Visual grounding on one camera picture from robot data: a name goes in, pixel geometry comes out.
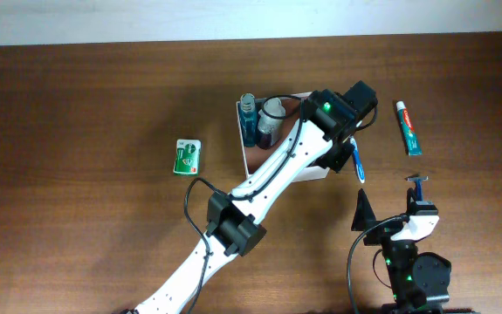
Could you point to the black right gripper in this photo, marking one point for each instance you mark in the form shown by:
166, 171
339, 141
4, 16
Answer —
364, 217

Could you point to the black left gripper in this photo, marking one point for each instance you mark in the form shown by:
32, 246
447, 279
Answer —
338, 160

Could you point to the white cardboard box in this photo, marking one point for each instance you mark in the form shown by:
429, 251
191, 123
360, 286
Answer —
254, 157

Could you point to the clear purple sanitizer bottle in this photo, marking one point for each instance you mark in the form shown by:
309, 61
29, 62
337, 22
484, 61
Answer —
269, 124

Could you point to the teal mouthwash bottle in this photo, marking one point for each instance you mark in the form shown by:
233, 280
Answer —
248, 117

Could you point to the green white soap packet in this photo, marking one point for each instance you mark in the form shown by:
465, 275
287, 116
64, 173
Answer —
187, 160

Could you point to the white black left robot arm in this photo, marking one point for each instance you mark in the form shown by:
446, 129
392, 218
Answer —
320, 136

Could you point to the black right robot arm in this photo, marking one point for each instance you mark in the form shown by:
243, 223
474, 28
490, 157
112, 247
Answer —
419, 281

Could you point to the blue disposable razor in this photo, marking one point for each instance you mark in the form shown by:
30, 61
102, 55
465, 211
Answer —
417, 180

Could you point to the blue white toothbrush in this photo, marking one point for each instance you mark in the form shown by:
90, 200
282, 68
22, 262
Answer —
357, 161

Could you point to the green red toothpaste tube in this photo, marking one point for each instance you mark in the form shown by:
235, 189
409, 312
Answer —
408, 132

